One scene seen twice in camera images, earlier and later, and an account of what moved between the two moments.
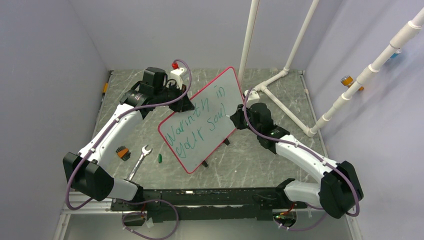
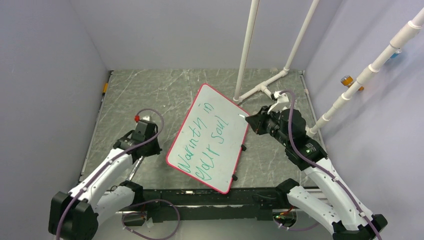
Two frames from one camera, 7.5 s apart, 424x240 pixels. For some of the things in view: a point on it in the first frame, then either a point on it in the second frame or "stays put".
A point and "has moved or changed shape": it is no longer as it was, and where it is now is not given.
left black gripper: (184, 104) → (155, 150)
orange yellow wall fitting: (347, 80) stays put
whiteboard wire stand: (226, 141) → (234, 177)
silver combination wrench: (138, 163) stays put
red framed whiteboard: (194, 135) has moved or changed shape
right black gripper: (236, 117) → (257, 121)
